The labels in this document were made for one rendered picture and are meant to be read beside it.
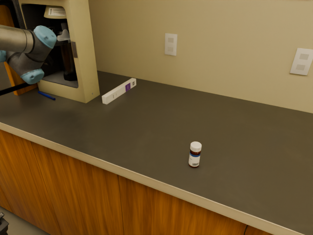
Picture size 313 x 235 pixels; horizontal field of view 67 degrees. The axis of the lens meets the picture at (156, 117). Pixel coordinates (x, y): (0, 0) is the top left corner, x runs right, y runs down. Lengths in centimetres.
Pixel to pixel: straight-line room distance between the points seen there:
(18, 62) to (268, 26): 103
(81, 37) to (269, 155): 89
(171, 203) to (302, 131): 62
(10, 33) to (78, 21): 33
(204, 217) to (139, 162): 27
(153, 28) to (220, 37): 37
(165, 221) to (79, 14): 89
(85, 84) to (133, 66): 42
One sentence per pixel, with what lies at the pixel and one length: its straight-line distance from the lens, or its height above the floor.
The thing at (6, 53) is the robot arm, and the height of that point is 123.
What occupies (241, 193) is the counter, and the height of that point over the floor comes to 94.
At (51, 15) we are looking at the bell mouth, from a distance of 119.
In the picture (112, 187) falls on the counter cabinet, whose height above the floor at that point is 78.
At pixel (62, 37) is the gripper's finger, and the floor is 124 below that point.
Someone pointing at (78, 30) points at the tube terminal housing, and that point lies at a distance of 111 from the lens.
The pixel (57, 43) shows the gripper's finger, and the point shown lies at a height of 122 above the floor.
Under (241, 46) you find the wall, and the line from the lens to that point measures 124.
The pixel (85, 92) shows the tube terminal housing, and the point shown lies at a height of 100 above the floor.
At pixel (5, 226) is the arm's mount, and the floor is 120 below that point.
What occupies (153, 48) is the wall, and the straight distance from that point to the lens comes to 139.
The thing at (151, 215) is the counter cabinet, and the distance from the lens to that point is 95.
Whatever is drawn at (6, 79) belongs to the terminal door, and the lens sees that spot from 132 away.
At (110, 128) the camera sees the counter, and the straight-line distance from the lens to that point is 99.
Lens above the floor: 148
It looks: 31 degrees down
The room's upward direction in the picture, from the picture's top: 1 degrees clockwise
